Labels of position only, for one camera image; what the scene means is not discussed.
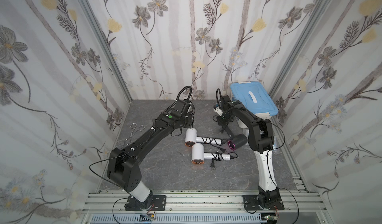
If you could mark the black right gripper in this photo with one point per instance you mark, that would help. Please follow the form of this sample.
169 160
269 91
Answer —
223 120

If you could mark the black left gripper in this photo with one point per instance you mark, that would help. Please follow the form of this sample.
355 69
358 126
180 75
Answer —
187 116

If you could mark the white hair dryer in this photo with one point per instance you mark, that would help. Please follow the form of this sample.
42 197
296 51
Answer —
192 138
199 155

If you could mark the dark grey pink hair dryer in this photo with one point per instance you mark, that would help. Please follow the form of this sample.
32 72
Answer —
235 141

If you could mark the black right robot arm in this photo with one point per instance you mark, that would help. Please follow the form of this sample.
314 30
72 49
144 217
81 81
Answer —
260 139

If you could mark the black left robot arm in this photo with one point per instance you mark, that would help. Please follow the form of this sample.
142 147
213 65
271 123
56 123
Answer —
123 167

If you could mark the metal tongs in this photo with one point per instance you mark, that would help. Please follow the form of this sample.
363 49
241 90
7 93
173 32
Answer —
127 134

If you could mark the blue lid storage box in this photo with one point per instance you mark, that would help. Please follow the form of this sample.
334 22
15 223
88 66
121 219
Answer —
255 98

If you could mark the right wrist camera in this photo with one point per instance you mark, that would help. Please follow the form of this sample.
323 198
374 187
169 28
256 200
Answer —
218 110

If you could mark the aluminium mounting rail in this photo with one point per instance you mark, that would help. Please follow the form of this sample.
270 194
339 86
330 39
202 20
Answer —
206 207

